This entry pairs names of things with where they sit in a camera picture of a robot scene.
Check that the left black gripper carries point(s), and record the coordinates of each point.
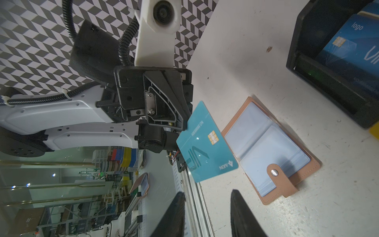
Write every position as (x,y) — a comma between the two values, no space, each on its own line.
(163,95)

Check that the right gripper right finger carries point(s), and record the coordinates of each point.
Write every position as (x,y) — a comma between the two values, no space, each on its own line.
(243,222)

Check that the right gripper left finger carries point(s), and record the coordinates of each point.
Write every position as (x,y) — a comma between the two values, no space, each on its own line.
(172,223)

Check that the teal VIP card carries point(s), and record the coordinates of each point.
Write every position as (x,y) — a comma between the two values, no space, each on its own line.
(204,148)

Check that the tan leather card holder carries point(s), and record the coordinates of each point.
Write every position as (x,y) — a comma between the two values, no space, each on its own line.
(273,160)

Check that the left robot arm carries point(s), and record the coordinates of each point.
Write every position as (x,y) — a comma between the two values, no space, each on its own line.
(90,115)

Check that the blue card in black bin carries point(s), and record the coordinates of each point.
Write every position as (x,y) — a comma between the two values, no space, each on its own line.
(353,52)

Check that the yellow storage bin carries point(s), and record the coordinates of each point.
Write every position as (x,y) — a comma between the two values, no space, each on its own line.
(374,130)

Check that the black storage bin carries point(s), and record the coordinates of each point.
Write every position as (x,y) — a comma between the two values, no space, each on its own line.
(315,26)

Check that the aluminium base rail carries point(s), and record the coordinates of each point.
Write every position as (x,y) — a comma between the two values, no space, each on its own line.
(197,220)

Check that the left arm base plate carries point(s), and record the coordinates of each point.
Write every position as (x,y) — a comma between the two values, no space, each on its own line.
(176,157)

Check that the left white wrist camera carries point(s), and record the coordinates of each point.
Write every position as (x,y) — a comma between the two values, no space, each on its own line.
(158,23)

